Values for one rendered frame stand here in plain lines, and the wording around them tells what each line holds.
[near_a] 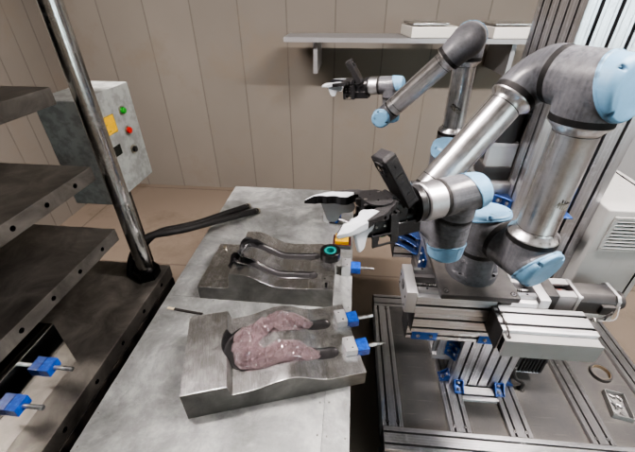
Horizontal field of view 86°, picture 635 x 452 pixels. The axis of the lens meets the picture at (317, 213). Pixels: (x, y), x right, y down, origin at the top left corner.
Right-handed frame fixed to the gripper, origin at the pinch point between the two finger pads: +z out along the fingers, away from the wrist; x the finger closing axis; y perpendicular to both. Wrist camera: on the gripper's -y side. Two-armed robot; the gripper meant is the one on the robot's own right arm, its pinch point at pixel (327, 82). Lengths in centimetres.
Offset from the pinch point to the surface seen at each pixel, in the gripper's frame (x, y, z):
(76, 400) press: -135, 58, 26
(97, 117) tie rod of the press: -87, -9, 38
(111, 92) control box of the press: -65, -12, 59
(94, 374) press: -128, 58, 29
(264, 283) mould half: -82, 51, -5
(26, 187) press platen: -109, 5, 49
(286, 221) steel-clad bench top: -32, 60, 16
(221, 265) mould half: -77, 52, 18
